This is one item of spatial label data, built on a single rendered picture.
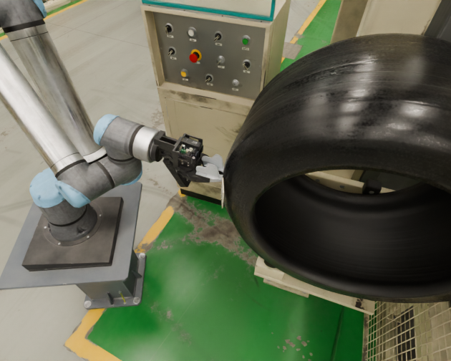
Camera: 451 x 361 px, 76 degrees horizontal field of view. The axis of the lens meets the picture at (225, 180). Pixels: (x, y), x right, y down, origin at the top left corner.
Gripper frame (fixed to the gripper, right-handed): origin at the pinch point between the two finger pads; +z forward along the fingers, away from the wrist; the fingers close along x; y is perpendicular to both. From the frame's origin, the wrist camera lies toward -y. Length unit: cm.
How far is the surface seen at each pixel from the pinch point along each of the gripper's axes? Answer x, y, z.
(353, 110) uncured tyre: -9.2, 35.6, 17.9
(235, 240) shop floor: 43, -113, 6
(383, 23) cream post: 28.5, 34.4, 22.3
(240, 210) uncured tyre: -12.5, 6.7, 7.0
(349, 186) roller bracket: 25.9, -14.5, 37.5
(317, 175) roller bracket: 26.5, -14.9, 26.3
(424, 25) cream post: 29, 36, 30
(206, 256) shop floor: 25, -115, -8
